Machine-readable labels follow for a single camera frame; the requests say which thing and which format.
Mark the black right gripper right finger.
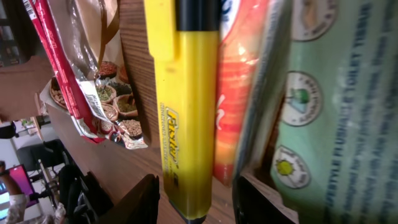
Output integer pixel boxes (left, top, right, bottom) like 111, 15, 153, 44
232, 176, 299, 224

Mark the yellow highlighter black cap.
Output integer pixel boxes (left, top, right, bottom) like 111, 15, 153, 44
144, 0, 221, 223

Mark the pink computer monitor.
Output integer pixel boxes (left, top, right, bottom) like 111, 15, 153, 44
1, 161, 41, 224

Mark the white patterned wrapper packet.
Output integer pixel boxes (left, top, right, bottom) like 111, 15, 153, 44
39, 60, 149, 151

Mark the orange snack packet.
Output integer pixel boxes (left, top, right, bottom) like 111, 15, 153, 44
213, 0, 274, 187

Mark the red snack bar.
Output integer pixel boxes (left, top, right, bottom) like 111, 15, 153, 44
22, 0, 105, 144

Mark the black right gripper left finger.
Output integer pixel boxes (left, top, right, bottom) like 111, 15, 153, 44
99, 174, 160, 224

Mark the teal tissue packet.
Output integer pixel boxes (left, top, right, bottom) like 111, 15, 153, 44
233, 0, 397, 223

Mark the black office chair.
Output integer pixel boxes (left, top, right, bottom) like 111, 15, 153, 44
16, 138, 114, 224

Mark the brown transparent snack bag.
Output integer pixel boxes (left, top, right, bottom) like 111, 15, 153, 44
47, 0, 124, 82

